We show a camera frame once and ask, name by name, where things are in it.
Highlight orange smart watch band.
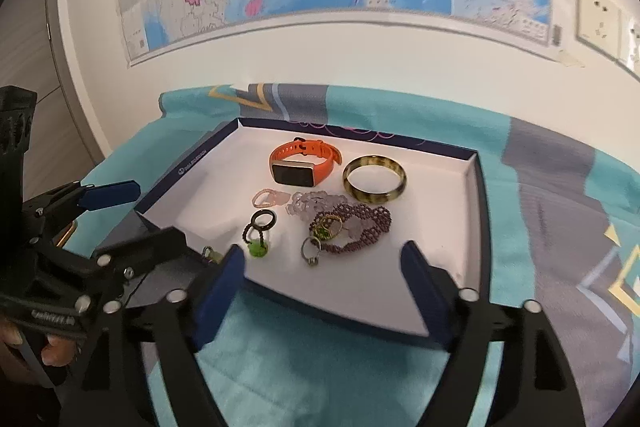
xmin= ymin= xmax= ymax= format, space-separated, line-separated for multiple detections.
xmin=269 ymin=138 xmax=343 ymax=187

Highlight dark purple bead bracelet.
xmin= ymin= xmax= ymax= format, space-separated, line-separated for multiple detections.
xmin=308 ymin=201 xmax=393 ymax=256

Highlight teal grey patterned cloth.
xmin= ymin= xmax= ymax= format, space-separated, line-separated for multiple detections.
xmin=64 ymin=82 xmax=640 ymax=427

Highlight gold chain ring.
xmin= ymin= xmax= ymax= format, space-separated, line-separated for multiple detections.
xmin=311 ymin=215 xmax=346 ymax=244

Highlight pink ring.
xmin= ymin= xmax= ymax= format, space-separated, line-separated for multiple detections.
xmin=250 ymin=186 xmax=292 ymax=209

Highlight grey wooden door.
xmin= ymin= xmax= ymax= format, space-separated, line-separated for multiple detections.
xmin=1 ymin=0 xmax=104 ymax=199

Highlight dark blue shallow box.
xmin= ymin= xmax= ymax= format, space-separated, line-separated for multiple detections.
xmin=132 ymin=118 xmax=491 ymax=343

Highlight tortoiseshell bangle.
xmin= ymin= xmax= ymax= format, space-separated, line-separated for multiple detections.
xmin=342 ymin=155 xmax=408 ymax=205

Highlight white wall socket panel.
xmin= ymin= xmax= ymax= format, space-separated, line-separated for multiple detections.
xmin=576 ymin=0 xmax=620 ymax=58

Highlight silver key ring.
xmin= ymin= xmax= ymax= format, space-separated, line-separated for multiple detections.
xmin=299 ymin=235 xmax=324 ymax=268

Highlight clear crystal bead bracelet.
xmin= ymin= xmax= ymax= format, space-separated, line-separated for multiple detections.
xmin=284 ymin=189 xmax=346 ymax=223

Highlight person's left hand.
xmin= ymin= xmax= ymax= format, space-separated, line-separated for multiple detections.
xmin=1 ymin=317 xmax=77 ymax=385

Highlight black ring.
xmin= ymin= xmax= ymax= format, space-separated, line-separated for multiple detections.
xmin=249 ymin=208 xmax=278 ymax=230

